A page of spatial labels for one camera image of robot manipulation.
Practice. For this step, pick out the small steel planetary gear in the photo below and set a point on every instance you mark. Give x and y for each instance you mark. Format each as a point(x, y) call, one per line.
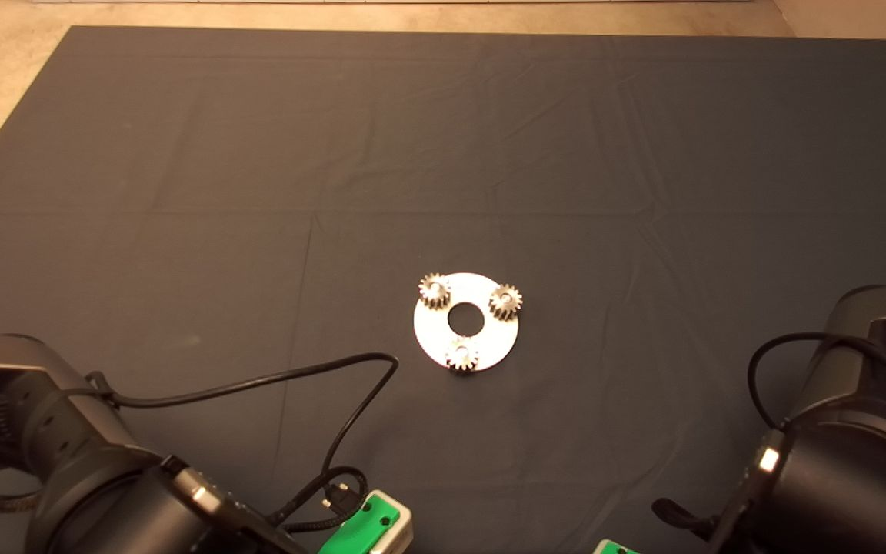
point(435, 291)
point(462, 355)
point(504, 302)

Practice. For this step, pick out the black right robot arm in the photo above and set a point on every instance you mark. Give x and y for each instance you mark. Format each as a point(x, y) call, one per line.
point(858, 462)

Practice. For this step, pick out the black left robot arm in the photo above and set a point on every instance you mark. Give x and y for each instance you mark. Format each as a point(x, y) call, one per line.
point(89, 477)

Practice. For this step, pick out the round metal carrier plate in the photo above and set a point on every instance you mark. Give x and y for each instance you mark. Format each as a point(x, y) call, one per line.
point(431, 335)

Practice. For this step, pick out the dark grey table cloth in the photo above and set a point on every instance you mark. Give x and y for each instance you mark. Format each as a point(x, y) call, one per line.
point(443, 138)

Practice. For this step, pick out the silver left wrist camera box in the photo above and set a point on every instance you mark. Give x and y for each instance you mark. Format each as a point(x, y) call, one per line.
point(403, 527)

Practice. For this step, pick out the green left camera mount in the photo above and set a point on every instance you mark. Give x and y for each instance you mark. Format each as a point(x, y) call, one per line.
point(358, 531)

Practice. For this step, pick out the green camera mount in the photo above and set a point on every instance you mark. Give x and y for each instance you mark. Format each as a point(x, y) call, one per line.
point(618, 548)
point(358, 531)

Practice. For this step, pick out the green right camera mount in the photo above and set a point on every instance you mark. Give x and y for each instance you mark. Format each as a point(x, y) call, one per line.
point(618, 548)

